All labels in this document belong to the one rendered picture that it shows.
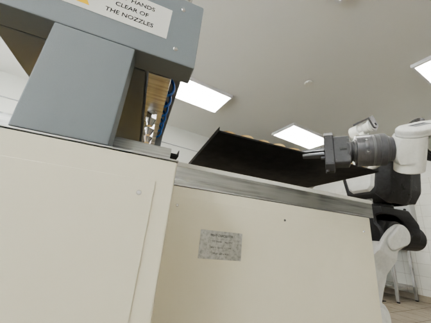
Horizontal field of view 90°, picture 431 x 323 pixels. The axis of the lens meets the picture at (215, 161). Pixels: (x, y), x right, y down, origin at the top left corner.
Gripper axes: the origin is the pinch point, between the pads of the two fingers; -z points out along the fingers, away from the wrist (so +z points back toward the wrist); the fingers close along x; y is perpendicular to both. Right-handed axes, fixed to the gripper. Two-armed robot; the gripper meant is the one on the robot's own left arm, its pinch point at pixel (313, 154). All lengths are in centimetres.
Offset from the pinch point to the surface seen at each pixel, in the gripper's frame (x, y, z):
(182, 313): -43, 22, -26
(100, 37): 2, 52, -30
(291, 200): -14.4, 0.0, -6.5
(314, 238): -24.4, -4.2, -0.8
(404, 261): -39, -472, 134
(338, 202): -12.3, -13.4, 6.7
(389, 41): 201, -178, 82
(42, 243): -29, 51, -29
